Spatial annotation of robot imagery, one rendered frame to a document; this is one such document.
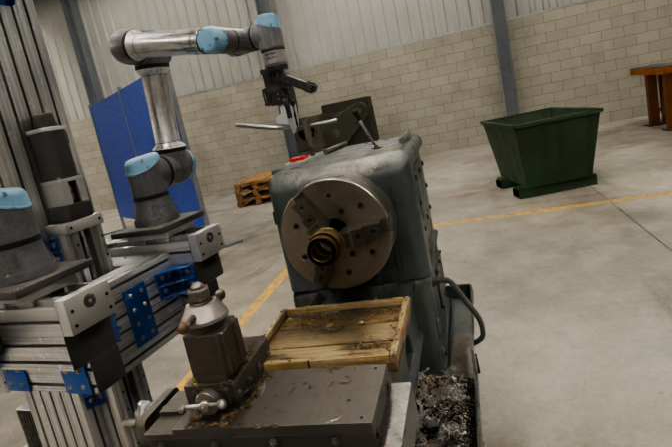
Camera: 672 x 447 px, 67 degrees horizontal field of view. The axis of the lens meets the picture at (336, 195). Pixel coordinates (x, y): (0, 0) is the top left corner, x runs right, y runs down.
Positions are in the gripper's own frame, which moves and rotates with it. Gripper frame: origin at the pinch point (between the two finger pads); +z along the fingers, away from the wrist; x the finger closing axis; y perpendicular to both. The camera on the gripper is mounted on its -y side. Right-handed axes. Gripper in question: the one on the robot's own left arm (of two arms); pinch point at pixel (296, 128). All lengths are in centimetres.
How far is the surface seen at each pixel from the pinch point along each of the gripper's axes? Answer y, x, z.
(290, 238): 1.1, 23.4, 28.9
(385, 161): -26.7, 6.8, 14.1
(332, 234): -14.3, 34.7, 26.5
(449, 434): -35, 45, 76
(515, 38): -194, -973, -65
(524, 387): -60, -68, 137
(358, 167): -18.5, 6.9, 14.5
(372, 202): -23.8, 23.9, 22.1
